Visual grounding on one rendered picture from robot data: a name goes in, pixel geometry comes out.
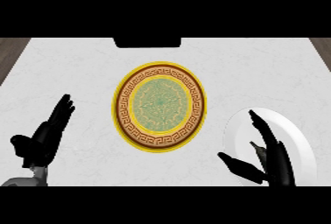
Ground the black appliance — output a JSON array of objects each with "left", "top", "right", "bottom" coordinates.
[{"left": 112, "top": 37, "right": 182, "bottom": 49}]

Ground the white plate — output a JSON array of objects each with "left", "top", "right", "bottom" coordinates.
[{"left": 222, "top": 107, "right": 318, "bottom": 187}]

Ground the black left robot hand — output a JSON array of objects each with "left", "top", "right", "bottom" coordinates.
[{"left": 9, "top": 94, "right": 77, "bottom": 169}]

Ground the yellow patterned plate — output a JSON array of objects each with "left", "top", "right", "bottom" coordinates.
[{"left": 112, "top": 60, "right": 209, "bottom": 153}]

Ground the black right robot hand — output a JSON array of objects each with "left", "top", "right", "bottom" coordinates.
[{"left": 216, "top": 109, "right": 297, "bottom": 187}]

